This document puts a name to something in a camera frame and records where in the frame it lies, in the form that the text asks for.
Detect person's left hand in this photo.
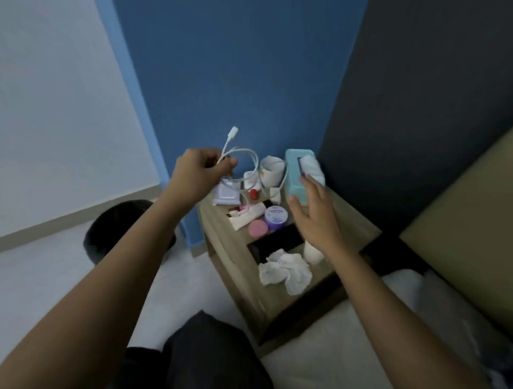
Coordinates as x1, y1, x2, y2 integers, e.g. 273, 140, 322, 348
166, 148, 239, 219

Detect person's right hand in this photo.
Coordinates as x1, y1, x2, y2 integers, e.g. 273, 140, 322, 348
287, 174, 345, 257

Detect pale wet wipes packet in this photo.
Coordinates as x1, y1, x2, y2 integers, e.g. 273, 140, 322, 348
212, 180, 243, 206

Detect small white paper cup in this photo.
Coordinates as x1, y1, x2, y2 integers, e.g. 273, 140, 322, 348
302, 239, 325, 266

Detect purple cream jar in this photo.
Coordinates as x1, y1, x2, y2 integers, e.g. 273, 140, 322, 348
264, 205, 289, 231

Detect black phone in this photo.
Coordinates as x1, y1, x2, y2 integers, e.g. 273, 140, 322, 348
246, 226, 305, 265

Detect teal tissue box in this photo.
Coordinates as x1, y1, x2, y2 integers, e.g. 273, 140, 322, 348
284, 149, 326, 205

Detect white pop-up tissue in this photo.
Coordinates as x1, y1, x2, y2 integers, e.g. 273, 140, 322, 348
299, 155, 326, 187

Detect white lotion bottle red cap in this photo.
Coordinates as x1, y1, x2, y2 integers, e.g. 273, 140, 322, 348
243, 170, 262, 201

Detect pink round jar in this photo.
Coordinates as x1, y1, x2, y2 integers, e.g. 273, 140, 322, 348
247, 219, 269, 240

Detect white charging cable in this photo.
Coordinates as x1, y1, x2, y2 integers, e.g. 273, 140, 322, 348
216, 126, 289, 213

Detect white mug yellow label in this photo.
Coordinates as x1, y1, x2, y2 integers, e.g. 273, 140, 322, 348
259, 156, 286, 188

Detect white cream tube black cap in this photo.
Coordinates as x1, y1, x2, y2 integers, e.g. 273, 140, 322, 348
229, 200, 273, 231

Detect person's left forearm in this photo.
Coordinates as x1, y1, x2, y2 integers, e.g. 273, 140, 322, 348
0, 200, 193, 389

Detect person's right forearm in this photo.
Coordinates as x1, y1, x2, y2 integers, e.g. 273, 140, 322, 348
328, 246, 481, 389

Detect wooden bedside table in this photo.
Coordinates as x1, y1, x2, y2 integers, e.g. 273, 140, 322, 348
196, 180, 382, 349

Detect person's legs black trousers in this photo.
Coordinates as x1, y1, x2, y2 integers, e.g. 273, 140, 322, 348
108, 310, 275, 389

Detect black lined trash bin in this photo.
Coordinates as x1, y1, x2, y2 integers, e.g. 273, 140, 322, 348
83, 199, 177, 266

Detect beige cushion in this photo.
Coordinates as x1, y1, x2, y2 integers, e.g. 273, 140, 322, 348
400, 128, 513, 337

